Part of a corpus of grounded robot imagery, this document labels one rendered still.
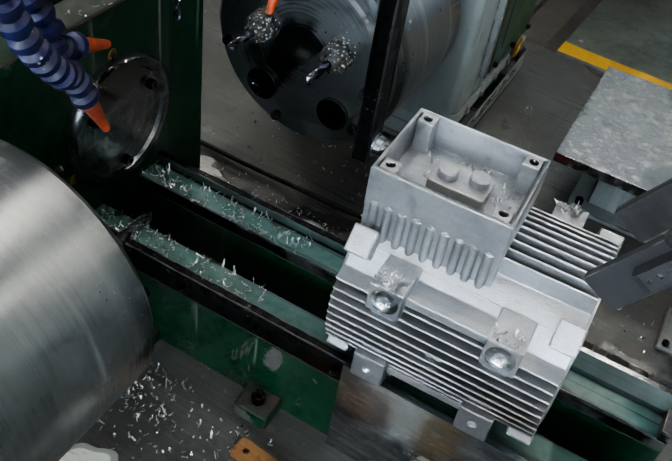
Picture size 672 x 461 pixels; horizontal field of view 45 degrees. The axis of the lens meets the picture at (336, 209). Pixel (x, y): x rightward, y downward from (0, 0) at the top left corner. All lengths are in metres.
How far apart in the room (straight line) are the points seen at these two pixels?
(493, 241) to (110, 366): 0.30
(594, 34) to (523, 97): 2.08
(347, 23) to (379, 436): 0.44
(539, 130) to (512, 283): 0.71
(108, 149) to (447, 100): 0.51
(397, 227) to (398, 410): 0.19
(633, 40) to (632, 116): 2.31
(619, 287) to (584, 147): 0.60
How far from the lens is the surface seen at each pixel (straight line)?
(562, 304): 0.67
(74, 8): 0.81
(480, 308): 0.67
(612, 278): 0.55
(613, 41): 3.49
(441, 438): 0.78
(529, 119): 1.38
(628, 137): 1.19
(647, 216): 0.61
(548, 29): 3.35
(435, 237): 0.66
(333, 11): 0.92
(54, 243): 0.58
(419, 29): 0.95
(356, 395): 0.79
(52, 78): 0.60
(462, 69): 1.15
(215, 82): 1.33
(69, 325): 0.57
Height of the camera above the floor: 1.55
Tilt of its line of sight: 42 degrees down
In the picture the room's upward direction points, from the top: 10 degrees clockwise
